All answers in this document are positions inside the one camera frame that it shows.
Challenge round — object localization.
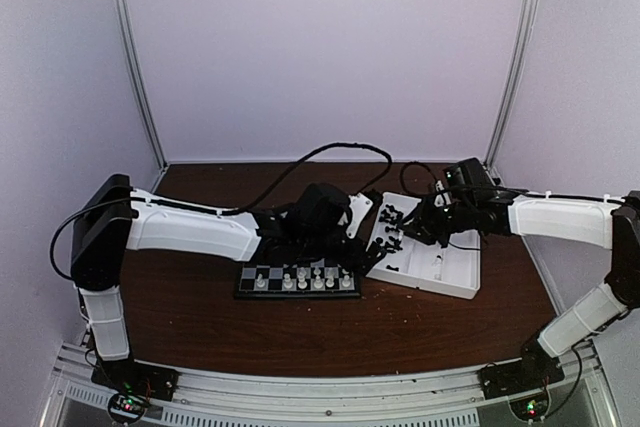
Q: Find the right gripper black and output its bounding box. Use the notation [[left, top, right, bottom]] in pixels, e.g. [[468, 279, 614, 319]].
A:
[[396, 194, 474, 248]]

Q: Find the white chess king piece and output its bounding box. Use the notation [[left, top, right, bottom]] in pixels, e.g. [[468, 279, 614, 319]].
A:
[[297, 268, 307, 291]]

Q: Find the white chess queen piece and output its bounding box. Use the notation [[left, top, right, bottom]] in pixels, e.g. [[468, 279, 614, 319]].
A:
[[255, 274, 266, 290]]

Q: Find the black white chessboard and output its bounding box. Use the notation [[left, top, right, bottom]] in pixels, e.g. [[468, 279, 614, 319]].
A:
[[234, 259, 361, 300]]

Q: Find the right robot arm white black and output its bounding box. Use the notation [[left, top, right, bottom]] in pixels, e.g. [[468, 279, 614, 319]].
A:
[[401, 185, 639, 389]]

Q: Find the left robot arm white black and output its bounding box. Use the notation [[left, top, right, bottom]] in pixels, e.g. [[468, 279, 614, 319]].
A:
[[62, 174, 385, 391]]

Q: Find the black chess pieces lower cluster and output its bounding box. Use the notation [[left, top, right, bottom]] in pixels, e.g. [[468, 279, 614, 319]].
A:
[[375, 237, 403, 253]]

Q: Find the black chess pieces cluster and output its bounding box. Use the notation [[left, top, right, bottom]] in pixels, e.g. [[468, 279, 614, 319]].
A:
[[375, 237, 403, 253], [378, 204, 404, 233]]

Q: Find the black chess pieces upper cluster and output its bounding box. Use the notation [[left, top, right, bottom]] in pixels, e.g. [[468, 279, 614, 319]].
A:
[[378, 204, 404, 233]]

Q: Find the white chess pieces pile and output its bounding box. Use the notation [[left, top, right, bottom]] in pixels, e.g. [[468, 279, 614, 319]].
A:
[[432, 255, 444, 281]]

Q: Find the right controller board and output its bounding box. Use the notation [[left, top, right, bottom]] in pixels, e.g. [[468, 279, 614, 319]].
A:
[[509, 395, 550, 422]]

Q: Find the controller board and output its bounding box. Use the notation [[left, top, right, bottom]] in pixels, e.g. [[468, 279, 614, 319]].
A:
[[107, 393, 147, 424], [509, 395, 550, 422]]

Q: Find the left controller board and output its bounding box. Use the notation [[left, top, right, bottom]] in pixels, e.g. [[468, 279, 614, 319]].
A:
[[107, 393, 147, 424]]

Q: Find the white plastic tray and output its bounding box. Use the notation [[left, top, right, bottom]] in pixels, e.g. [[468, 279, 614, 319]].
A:
[[367, 192, 481, 300]]

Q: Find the right black cable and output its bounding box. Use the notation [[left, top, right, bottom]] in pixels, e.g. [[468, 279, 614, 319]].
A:
[[399, 160, 441, 198]]

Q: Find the black cable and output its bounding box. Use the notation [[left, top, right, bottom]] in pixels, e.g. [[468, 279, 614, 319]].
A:
[[399, 160, 441, 198], [129, 141, 394, 221]]

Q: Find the left black cable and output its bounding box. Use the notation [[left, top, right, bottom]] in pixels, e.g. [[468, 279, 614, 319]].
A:
[[129, 141, 394, 221]]

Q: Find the aluminium front rail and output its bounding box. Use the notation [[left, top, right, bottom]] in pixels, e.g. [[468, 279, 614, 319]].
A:
[[39, 341, 616, 427]]

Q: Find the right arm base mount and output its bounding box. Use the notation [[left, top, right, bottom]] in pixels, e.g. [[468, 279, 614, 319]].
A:
[[478, 338, 565, 399]]

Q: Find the right aluminium frame post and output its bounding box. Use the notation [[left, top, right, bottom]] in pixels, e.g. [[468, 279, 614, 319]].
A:
[[484, 0, 539, 170]]

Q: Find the aluminium frame post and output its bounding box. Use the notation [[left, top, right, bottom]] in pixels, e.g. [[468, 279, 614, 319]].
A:
[[113, 0, 168, 171], [484, 0, 539, 170]]

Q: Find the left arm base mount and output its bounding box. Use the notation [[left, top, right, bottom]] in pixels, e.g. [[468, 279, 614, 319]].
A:
[[91, 348, 179, 401]]

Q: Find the left aluminium frame post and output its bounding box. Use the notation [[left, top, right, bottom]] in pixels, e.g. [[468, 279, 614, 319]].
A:
[[113, 0, 168, 171]]

